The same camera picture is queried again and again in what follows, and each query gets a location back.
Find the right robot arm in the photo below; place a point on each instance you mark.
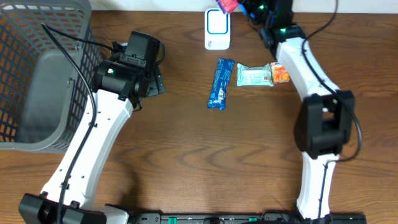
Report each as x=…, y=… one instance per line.
x=326, y=114

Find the pink purple floral packet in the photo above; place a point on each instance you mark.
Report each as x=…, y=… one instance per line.
x=227, y=6

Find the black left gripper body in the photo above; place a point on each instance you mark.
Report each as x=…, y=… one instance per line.
x=158, y=83

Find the teal wet wipes pack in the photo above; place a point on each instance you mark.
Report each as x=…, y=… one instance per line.
x=254, y=76

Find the grey plastic mesh basket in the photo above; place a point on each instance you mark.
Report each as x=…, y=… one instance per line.
x=47, y=55

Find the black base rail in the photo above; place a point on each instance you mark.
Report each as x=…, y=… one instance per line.
x=270, y=216

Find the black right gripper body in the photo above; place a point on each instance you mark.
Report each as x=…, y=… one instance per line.
x=249, y=8

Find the blue Oreo cookie pack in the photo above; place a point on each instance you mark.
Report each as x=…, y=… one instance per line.
x=221, y=81

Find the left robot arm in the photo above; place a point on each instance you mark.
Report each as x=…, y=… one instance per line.
x=115, y=92

